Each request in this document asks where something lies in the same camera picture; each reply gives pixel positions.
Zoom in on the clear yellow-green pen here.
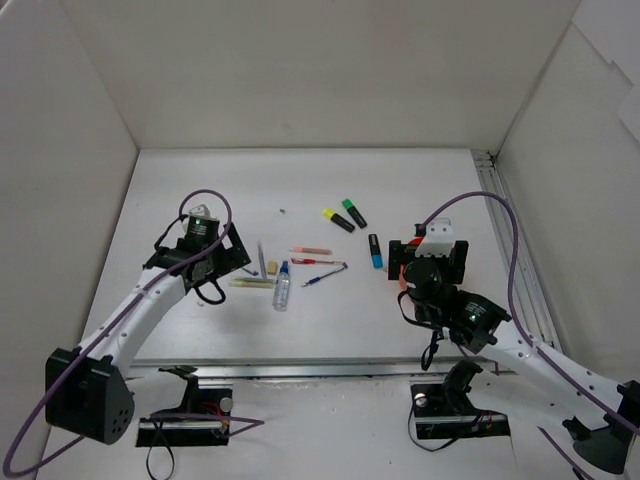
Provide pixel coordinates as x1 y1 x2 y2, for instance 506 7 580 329
228 277 275 289

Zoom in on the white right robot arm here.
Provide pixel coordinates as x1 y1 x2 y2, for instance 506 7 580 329
388 237 639 475

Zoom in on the clear small spray bottle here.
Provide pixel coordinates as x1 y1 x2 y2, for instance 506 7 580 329
272 260 290 312

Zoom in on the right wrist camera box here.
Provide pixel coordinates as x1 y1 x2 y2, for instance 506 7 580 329
415 217 455 258

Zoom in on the red gel pen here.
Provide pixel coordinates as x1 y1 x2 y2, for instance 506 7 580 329
290 258 347 266

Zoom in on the aluminium front rail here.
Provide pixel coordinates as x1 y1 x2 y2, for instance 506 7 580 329
127 357 516 381

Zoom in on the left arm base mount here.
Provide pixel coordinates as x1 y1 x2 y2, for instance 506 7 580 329
135 366 234 449

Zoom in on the clear mechanical pencil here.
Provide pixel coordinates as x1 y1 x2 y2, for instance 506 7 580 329
257 240 268 279

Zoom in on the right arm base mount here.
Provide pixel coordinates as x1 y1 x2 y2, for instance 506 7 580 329
407 360 511 453

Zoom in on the blue highlighter marker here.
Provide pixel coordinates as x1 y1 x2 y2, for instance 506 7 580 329
368 233 384 269

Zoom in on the green highlighter marker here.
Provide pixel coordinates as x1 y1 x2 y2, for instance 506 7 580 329
341 198 368 229

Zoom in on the yellow highlighter marker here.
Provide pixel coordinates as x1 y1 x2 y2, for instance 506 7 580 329
322 208 355 233

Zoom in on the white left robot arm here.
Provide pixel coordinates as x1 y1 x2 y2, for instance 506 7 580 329
45 215 250 445

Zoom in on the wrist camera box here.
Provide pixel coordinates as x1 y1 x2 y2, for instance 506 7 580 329
188 204 218 224
415 217 455 258

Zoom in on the blue ballpoint pen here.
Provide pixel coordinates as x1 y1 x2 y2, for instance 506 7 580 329
301 263 348 288

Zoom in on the pink clear pen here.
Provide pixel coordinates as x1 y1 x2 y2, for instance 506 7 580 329
289 246 333 255

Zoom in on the orange round organizer container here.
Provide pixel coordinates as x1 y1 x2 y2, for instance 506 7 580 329
387 237 422 288

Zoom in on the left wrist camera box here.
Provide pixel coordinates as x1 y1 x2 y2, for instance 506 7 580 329
188 204 218 224

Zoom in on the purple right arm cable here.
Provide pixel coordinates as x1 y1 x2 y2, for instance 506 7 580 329
422 191 640 480

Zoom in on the beige eraser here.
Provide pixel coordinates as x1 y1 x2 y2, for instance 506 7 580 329
267 261 278 275

